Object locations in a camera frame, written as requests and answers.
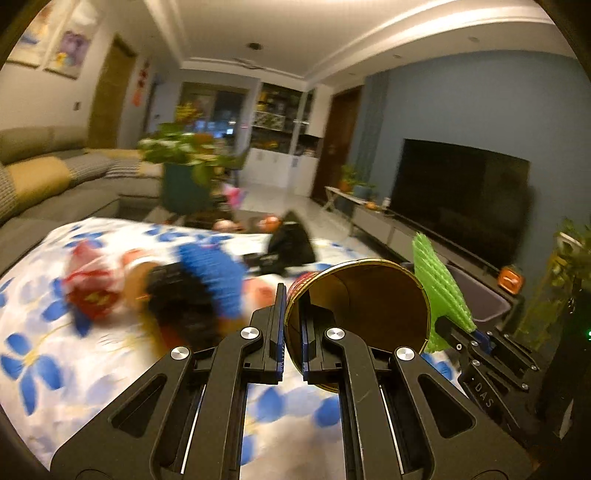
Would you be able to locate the black plastic bag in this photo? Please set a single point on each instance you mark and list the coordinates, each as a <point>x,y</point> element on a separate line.
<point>293,244</point>

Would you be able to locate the small purple painting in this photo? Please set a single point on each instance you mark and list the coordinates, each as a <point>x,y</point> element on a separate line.
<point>74,46</point>

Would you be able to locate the green foam net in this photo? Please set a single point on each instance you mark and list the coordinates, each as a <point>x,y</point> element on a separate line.
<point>436,286</point>

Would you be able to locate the grey sofa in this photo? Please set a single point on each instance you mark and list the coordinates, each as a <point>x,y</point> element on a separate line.
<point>69,207</point>

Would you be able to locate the orange box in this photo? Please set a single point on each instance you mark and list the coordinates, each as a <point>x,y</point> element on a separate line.
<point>510,279</point>

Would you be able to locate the large sailboat painting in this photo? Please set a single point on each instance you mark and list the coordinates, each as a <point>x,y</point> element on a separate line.
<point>32,32</point>

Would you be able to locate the black television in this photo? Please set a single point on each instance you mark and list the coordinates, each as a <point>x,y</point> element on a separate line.
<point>461,198</point>

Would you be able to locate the potted plant teal pot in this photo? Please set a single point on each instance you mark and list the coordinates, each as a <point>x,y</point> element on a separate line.
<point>184,184</point>

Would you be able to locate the grey trash bin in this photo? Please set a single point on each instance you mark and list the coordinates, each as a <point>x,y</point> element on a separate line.
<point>485,300</point>

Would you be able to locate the blue foam net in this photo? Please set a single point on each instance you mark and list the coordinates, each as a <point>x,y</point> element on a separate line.
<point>217,272</point>

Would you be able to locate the balcony window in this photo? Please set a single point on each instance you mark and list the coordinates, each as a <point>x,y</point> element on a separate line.
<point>221,108</point>

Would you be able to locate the grey television cabinet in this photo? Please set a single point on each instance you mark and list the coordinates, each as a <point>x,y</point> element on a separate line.
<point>374,226</point>

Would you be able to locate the orange figurines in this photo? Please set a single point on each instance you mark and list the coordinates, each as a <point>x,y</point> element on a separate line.
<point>270,223</point>

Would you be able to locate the yellow cushion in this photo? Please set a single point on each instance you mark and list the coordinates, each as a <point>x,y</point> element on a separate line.
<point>37,177</point>

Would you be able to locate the blue floral tablecloth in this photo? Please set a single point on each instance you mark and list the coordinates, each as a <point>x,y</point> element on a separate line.
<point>60,369</point>

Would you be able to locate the red wall decorations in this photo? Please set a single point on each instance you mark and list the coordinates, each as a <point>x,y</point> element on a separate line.
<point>142,83</point>

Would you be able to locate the dark wooden door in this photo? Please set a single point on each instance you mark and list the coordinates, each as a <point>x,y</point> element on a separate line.
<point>337,143</point>

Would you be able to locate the light wooden door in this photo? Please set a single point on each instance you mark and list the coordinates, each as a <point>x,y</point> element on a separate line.
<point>111,97</point>

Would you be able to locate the pink printed bag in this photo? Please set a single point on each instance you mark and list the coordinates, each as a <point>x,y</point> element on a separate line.
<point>235,196</point>

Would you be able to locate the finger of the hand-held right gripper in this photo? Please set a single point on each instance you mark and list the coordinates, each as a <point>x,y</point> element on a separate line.
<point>455,339</point>
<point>503,353</point>

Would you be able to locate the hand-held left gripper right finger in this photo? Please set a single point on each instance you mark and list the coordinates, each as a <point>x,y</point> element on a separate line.
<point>304,353</point>

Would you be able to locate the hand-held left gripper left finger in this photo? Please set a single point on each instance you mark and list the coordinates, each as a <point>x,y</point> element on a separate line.
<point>278,332</point>

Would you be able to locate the white side bench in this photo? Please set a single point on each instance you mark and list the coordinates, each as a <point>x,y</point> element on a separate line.
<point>334,193</point>

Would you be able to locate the red white wrapper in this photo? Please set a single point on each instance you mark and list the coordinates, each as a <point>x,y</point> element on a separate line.
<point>94,286</point>

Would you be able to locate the small potted plants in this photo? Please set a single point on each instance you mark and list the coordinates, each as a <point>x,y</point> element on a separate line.
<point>355,182</point>

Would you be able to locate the brown cardboard can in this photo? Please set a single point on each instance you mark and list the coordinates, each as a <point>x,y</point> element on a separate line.
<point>378,300</point>

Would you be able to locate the orange white paper cup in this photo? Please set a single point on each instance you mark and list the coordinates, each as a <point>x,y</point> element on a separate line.
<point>138,277</point>

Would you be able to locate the white display cabinet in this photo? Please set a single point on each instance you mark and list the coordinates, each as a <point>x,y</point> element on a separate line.
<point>277,138</point>

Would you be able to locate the tall green plant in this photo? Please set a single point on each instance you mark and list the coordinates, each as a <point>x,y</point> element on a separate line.
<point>554,286</point>

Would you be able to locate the large houndstooth cushion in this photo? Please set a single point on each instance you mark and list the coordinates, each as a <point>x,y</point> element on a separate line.
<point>5,194</point>

